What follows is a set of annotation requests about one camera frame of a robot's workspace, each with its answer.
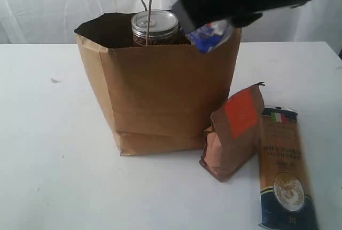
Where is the white blue milk carton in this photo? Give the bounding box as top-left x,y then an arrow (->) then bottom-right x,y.
185,20 -> 234,53

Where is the clear can with pull-tab lid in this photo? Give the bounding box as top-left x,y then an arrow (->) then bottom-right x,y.
131,10 -> 179,46

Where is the brown orange snack pouch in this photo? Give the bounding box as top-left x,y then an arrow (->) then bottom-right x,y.
199,82 -> 265,183

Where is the brown paper shopping bag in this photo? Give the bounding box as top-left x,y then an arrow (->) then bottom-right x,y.
74,3 -> 242,156

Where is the spaghetti package dark blue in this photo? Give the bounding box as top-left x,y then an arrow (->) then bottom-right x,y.
258,106 -> 318,229

